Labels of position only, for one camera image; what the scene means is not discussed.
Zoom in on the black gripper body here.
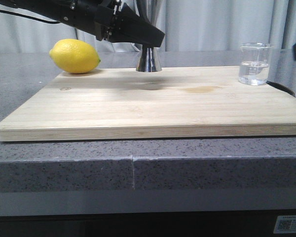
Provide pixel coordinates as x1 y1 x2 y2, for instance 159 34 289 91
93 0 124 41

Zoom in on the steel double jigger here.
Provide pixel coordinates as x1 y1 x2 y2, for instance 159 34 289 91
135 0 166 73

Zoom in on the clear glass beaker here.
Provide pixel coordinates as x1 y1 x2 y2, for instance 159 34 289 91
238 42 273 86

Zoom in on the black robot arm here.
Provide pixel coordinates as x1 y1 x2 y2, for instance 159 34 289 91
0 0 165 47

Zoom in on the grey curtain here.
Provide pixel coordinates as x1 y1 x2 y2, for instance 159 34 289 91
0 0 296 53

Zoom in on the yellow lemon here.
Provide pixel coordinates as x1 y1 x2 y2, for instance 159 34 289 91
49 39 101 74

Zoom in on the wooden cutting board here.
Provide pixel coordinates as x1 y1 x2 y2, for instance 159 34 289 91
0 66 296 142

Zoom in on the white QR label sticker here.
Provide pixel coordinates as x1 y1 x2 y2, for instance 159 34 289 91
273 215 296 234

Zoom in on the black board handle strap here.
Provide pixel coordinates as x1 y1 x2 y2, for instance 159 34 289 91
266 80 295 97

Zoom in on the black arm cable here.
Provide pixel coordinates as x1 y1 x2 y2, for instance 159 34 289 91
0 7 62 25

